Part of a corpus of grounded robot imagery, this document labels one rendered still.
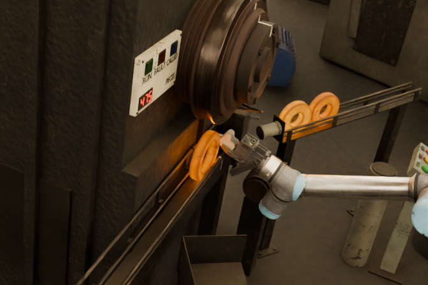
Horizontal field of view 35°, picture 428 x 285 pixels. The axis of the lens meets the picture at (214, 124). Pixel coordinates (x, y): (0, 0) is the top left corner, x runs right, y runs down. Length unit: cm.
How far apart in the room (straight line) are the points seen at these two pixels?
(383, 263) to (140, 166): 156
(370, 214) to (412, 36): 205
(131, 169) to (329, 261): 146
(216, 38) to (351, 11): 300
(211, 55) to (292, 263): 140
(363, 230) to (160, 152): 129
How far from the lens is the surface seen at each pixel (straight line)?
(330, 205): 358
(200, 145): 226
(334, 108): 291
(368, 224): 309
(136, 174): 200
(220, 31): 203
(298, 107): 275
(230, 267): 213
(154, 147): 213
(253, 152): 242
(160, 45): 192
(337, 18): 505
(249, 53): 208
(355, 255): 320
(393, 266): 325
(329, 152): 403
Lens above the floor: 203
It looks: 30 degrees down
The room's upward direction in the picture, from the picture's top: 10 degrees clockwise
